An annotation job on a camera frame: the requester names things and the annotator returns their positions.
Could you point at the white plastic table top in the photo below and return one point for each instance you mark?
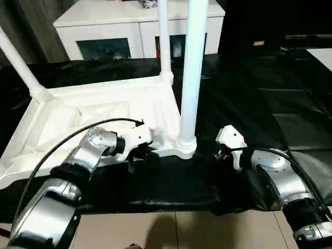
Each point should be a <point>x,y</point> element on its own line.
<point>90,98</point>

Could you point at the white plastic table leg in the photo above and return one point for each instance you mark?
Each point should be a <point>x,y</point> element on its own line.
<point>193,64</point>
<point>15,59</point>
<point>164,39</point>

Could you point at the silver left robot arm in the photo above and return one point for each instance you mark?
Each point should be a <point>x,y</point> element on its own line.
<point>52,207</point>

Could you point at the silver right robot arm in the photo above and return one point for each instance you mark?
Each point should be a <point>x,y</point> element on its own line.
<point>285,179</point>

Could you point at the black work mat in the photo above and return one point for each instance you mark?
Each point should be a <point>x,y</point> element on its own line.
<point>259,103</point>

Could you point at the small yellow label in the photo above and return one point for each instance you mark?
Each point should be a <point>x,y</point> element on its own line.
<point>259,43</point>

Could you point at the white cabinet with glass doors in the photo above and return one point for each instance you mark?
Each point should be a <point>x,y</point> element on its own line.
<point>103,20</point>

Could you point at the black tripod leg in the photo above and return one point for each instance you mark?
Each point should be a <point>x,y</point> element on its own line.
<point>3,231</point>

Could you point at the grey curtain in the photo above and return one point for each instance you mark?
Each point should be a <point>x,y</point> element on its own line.
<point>26,31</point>

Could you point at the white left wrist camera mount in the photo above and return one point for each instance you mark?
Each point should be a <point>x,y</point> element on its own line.
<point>137,135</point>

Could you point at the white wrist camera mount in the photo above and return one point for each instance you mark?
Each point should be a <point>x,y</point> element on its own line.
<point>230,135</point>
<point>137,135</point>

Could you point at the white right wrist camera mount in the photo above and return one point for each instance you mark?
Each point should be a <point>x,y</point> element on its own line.
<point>230,135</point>

